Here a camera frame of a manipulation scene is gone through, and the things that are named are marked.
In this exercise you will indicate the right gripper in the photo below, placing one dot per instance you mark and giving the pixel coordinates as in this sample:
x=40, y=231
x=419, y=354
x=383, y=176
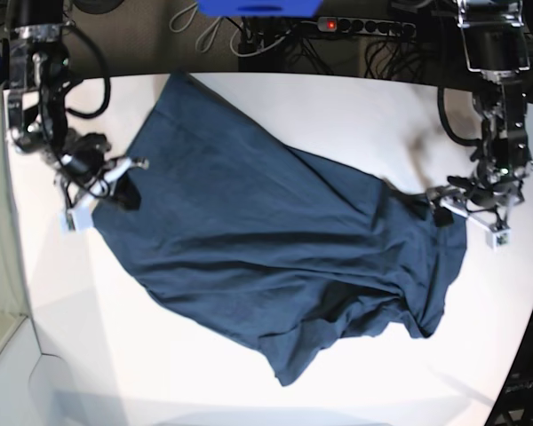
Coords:
x=82, y=180

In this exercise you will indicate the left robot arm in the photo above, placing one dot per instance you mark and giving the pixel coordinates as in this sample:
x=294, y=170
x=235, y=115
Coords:
x=496, y=50

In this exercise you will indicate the blue box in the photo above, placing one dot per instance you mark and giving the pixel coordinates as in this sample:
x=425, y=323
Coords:
x=259, y=8

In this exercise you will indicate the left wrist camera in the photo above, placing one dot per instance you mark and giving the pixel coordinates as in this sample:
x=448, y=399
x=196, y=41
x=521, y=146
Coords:
x=498, y=236

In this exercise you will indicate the dark blue t-shirt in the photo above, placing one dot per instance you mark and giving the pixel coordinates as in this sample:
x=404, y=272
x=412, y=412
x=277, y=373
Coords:
x=282, y=251

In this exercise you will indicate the black power strip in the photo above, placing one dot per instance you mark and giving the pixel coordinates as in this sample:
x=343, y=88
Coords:
x=366, y=27

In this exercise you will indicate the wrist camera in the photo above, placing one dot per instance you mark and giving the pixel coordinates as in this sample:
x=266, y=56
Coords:
x=75, y=220
x=498, y=236

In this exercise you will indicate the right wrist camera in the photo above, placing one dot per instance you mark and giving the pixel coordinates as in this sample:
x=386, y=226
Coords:
x=75, y=220

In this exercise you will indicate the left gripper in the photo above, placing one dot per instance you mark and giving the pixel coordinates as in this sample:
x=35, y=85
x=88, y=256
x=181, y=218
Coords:
x=468, y=197

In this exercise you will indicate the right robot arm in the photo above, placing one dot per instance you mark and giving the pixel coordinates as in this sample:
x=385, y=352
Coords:
x=39, y=80

